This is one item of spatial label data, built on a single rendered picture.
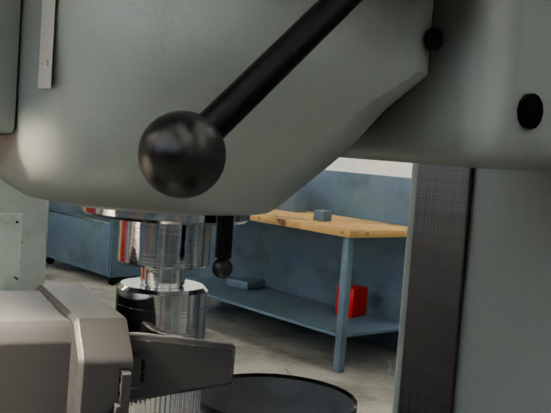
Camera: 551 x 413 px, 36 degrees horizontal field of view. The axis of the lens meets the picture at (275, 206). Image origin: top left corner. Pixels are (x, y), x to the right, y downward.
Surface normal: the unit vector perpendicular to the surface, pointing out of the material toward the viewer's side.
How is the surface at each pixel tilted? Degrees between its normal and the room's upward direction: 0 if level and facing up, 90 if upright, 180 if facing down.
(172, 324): 90
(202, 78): 108
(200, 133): 63
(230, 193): 124
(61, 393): 90
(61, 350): 90
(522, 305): 90
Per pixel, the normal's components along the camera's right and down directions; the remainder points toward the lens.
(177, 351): 0.43, 0.09
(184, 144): 0.19, -0.17
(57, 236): -0.76, -0.01
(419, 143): -0.71, 0.44
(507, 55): 0.22, 0.08
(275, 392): -0.08, 0.00
